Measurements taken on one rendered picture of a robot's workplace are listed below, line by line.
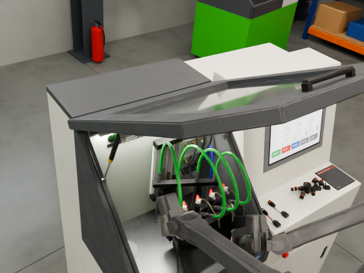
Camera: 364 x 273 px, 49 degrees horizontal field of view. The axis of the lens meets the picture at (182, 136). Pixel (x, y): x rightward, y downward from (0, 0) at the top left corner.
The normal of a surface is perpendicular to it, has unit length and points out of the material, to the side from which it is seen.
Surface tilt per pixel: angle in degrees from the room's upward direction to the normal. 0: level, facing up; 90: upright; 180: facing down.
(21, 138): 0
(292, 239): 46
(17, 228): 0
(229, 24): 90
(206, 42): 90
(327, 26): 90
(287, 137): 76
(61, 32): 90
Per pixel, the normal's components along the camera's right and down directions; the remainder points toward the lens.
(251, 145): 0.58, 0.31
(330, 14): -0.79, 0.29
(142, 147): 0.58, 0.51
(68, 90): 0.10, -0.81
